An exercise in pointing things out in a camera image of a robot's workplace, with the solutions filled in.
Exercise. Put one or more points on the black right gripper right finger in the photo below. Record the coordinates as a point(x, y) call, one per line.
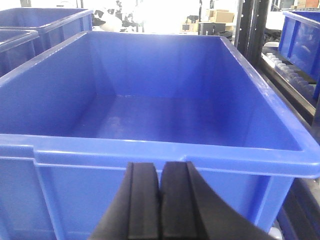
point(191, 210)

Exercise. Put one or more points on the grey roller conveyor track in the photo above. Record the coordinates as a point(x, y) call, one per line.
point(290, 74)

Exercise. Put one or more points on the blue plastic bin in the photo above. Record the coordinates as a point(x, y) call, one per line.
point(73, 117)
point(26, 32)

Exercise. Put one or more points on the cardboard boxes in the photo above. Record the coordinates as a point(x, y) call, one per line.
point(220, 15)

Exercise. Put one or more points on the blue bin at right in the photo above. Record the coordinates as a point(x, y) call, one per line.
point(300, 43)

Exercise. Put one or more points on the black rack post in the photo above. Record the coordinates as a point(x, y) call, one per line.
point(250, 26)

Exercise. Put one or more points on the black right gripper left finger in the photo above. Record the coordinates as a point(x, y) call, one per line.
point(134, 212)

